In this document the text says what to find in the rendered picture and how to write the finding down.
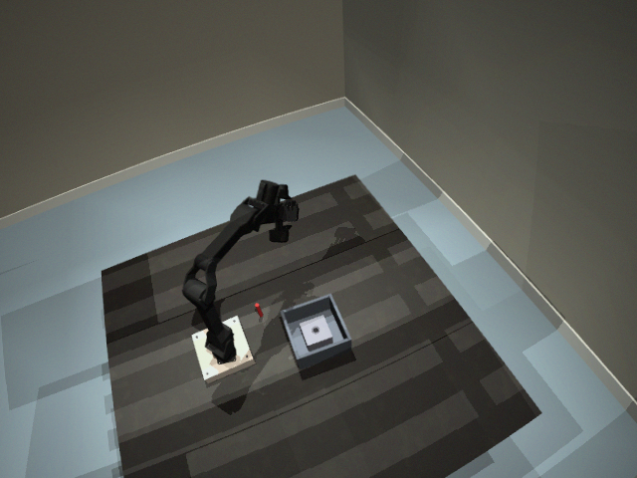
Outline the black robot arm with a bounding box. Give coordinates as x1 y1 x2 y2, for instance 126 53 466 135
182 180 299 364

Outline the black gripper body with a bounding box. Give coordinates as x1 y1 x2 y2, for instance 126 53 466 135
269 184 289 243

